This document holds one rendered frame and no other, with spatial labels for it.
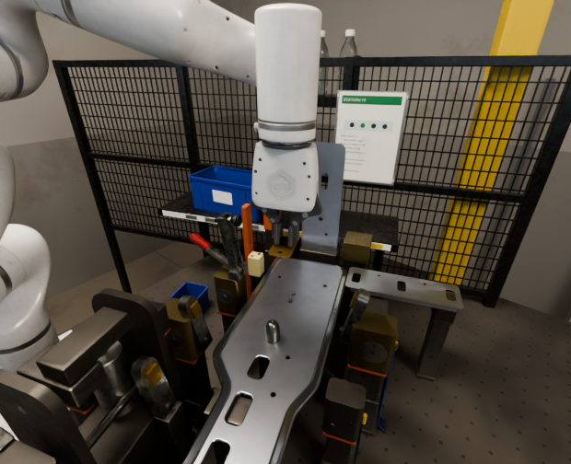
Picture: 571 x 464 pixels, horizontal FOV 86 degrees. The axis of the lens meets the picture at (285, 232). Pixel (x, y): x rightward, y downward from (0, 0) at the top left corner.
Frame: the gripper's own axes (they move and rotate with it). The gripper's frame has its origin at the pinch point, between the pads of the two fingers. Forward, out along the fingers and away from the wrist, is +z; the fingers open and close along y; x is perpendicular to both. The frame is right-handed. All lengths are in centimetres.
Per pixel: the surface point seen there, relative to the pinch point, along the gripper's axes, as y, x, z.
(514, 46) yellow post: 47, 69, -31
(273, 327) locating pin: -2.1, -0.5, 22.5
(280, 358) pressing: 0.5, -4.3, 26.7
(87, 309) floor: -167, 78, 129
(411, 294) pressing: 27.3, 24.2, 26.5
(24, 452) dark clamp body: -25.2, -33.5, 18.9
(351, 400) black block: 15.1, -8.8, 27.5
